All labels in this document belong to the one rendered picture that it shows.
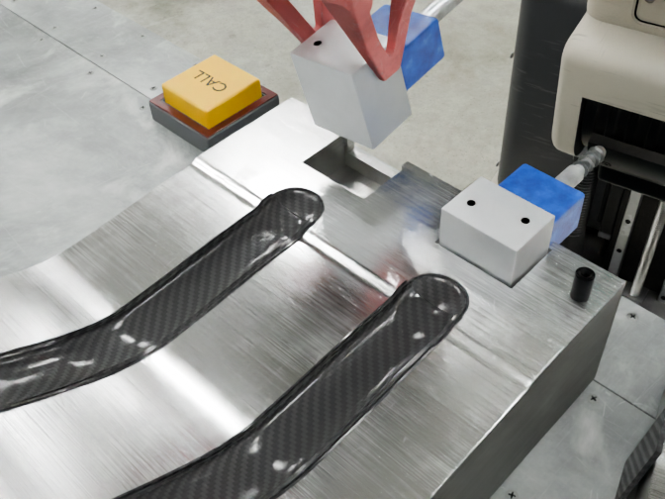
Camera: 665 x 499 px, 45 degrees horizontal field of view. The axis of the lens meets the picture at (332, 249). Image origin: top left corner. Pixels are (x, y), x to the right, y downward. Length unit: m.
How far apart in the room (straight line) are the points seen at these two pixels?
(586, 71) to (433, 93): 1.32
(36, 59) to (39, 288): 0.40
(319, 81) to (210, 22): 2.01
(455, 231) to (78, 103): 0.43
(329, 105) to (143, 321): 0.16
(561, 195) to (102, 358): 0.27
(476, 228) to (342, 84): 0.11
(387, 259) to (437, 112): 1.61
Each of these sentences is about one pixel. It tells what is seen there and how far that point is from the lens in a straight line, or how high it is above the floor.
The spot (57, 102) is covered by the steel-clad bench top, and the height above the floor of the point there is 0.80.
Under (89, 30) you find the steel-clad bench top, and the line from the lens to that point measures 0.88.
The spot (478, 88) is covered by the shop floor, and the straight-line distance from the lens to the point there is 2.14.
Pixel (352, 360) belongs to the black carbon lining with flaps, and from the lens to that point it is 0.42.
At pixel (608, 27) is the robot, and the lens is 0.84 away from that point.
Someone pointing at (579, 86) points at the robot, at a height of 0.76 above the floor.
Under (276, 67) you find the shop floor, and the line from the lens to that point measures 2.24.
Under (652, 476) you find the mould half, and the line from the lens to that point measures 0.44.
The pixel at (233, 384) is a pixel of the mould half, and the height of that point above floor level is 0.88.
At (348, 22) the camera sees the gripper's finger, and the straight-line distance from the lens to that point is 0.41.
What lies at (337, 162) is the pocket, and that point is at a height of 0.87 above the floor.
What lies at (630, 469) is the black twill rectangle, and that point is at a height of 0.82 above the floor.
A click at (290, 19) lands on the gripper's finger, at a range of 0.47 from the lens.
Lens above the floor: 1.22
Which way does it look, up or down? 46 degrees down
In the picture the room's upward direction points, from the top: 4 degrees counter-clockwise
